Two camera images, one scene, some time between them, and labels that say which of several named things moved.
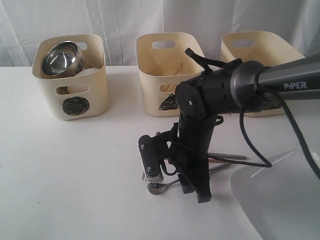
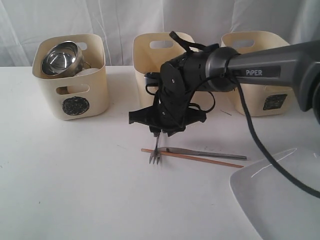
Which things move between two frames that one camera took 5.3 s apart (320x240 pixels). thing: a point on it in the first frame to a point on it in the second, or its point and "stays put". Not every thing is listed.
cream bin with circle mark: (74, 98) stays put
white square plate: (282, 201) stays put
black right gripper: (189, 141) to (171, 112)
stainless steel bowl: (64, 59) stays put
